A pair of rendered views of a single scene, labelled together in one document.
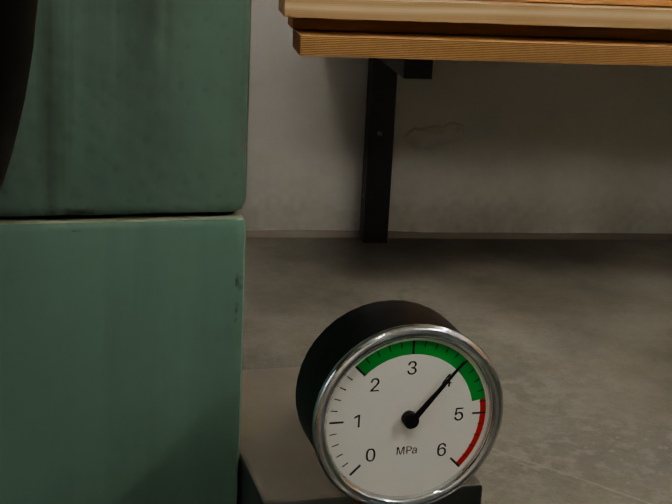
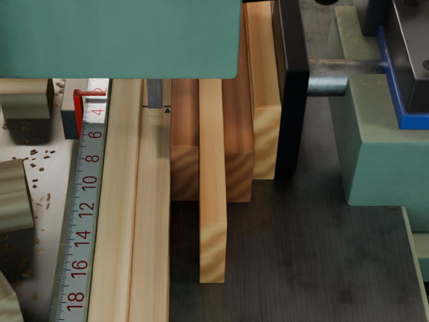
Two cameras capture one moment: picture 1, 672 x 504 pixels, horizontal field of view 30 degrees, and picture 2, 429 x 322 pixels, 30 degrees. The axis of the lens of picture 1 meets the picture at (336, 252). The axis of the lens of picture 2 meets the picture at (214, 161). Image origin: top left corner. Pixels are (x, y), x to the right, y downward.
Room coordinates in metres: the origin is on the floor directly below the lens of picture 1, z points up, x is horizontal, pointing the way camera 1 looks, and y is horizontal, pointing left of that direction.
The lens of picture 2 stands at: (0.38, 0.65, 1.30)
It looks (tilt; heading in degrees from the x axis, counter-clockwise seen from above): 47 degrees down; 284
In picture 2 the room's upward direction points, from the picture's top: 2 degrees clockwise
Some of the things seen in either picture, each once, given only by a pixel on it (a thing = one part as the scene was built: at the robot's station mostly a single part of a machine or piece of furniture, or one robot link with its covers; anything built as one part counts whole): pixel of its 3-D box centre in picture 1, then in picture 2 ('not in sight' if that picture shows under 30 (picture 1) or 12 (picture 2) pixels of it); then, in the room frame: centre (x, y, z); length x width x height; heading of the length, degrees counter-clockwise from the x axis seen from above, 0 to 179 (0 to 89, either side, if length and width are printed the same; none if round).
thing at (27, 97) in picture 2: not in sight; (27, 92); (0.67, 0.17, 0.82); 0.04 x 0.04 x 0.03; 17
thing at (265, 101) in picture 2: not in sight; (256, 56); (0.46, 0.20, 0.93); 0.18 x 0.02 x 0.07; 106
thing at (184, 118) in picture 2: not in sight; (186, 79); (0.51, 0.23, 0.93); 0.18 x 0.02 x 0.05; 106
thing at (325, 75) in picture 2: not in sight; (330, 78); (0.41, 0.23, 0.95); 0.09 x 0.07 x 0.09; 106
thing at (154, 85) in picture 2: not in sight; (154, 74); (0.51, 0.29, 0.97); 0.01 x 0.01 x 0.05; 16
